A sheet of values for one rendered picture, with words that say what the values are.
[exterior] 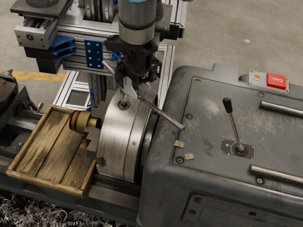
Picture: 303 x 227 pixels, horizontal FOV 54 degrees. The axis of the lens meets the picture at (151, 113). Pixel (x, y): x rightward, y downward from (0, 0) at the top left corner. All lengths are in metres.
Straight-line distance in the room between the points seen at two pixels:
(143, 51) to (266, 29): 3.30
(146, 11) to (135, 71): 0.15
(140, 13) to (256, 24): 3.38
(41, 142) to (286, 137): 0.91
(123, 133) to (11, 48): 2.53
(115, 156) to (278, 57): 2.79
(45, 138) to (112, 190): 0.36
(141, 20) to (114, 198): 0.74
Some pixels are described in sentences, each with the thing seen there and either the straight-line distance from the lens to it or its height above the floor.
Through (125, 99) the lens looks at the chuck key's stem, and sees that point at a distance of 0.88.
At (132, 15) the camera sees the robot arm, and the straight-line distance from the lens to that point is 0.59.
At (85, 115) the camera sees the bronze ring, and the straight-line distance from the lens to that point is 1.04.
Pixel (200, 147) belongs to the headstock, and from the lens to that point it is 0.82.
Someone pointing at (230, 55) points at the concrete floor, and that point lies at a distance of 3.29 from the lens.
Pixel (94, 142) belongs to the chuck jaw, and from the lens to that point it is 0.98.
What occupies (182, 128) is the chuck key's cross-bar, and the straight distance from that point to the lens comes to 0.69.
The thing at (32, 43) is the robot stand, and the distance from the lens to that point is 1.49.
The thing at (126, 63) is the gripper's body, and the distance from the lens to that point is 0.69.
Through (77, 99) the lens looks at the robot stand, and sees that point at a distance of 2.36.
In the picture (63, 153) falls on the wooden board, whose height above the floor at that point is 0.89.
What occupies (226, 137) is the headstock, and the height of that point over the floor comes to 1.25.
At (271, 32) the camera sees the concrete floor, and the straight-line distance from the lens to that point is 3.85.
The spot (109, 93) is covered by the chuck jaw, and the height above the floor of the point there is 1.18.
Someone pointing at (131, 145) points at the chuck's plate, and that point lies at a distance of 0.88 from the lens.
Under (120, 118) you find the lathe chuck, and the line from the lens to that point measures 0.89.
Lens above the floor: 1.92
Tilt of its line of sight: 49 degrees down
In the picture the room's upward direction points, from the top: 6 degrees clockwise
